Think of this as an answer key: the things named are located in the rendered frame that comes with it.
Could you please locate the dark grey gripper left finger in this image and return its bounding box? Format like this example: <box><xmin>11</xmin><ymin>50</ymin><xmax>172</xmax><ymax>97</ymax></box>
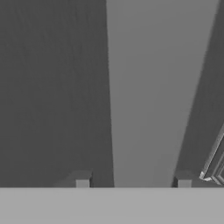
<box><xmin>52</xmin><ymin>169</ymin><xmax>95</xmax><ymax>188</ymax></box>

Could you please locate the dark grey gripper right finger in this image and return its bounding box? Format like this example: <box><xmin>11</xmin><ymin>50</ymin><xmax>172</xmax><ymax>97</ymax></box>
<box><xmin>171</xmin><ymin>169</ymin><xmax>206</xmax><ymax>188</ymax></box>

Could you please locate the dark grey fridge door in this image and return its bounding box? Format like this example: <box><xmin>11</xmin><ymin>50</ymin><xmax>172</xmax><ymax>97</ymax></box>
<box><xmin>0</xmin><ymin>0</ymin><xmax>116</xmax><ymax>188</ymax></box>

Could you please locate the dark grey cabinet panel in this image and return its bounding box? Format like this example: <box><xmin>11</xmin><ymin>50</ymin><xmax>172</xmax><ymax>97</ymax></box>
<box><xmin>174</xmin><ymin>0</ymin><xmax>224</xmax><ymax>188</ymax></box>

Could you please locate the silver metal handle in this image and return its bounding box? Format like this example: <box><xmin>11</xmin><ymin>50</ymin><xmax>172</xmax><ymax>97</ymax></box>
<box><xmin>199</xmin><ymin>123</ymin><xmax>224</xmax><ymax>186</ymax></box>

